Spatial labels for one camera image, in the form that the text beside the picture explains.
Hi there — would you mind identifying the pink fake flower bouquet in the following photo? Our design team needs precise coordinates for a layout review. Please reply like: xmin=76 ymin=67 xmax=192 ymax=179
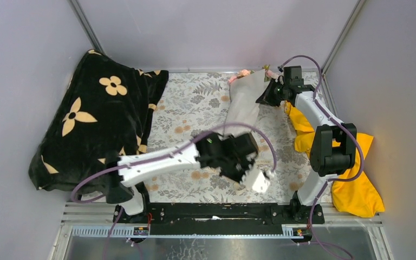
xmin=227 ymin=64 xmax=279 ymax=85

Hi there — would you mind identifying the white wrapping paper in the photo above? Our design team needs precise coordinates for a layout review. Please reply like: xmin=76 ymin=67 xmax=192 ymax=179
xmin=225 ymin=69 xmax=267 ymax=126

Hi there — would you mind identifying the cream ribbon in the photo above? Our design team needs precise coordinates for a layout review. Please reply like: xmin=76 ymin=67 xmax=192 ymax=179
xmin=227 ymin=160 xmax=275 ymax=196

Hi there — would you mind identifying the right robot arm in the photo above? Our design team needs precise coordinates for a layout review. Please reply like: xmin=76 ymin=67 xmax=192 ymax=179
xmin=257 ymin=66 xmax=359 ymax=223

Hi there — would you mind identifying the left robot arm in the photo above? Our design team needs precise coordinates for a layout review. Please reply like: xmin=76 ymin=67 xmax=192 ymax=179
xmin=106 ymin=131 xmax=270 ymax=223

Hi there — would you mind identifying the floral tablecloth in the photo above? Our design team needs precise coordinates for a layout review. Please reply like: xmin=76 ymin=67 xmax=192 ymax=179
xmin=145 ymin=73 xmax=323 ymax=203

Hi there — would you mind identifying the yellow cloth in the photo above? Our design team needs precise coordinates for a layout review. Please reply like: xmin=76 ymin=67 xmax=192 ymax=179
xmin=284 ymin=101 xmax=386 ymax=219

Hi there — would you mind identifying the black flower-pattern blanket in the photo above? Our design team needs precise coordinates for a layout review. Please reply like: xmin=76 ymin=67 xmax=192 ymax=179
xmin=28 ymin=49 xmax=169 ymax=191

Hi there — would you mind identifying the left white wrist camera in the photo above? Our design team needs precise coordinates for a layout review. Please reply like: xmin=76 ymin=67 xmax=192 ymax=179
xmin=240 ymin=167 xmax=275 ymax=193

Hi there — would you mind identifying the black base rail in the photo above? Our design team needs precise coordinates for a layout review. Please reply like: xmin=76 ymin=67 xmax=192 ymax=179
xmin=113 ymin=203 xmax=325 ymax=236

